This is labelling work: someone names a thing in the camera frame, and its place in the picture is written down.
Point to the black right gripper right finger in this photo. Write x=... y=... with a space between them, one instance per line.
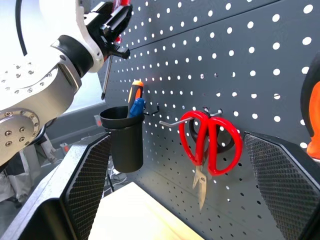
x=282 y=180

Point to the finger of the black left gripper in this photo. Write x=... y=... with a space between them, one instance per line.
x=121 y=53
x=121 y=20

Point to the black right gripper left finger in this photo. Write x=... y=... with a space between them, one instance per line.
x=85 y=185

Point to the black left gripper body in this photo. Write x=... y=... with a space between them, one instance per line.
x=97 y=27

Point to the orange and black pliers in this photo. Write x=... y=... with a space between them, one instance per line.
x=315 y=105

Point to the dark pegboard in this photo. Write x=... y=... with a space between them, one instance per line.
x=250 y=62

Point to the black plastic cup holder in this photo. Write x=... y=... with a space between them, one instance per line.
x=127 y=150

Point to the black pegboard hook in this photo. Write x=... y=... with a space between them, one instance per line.
x=156 y=110

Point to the silver metal pegboard hook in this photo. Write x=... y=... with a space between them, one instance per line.
x=175 y=122

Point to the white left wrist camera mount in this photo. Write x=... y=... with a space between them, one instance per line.
x=87 y=42

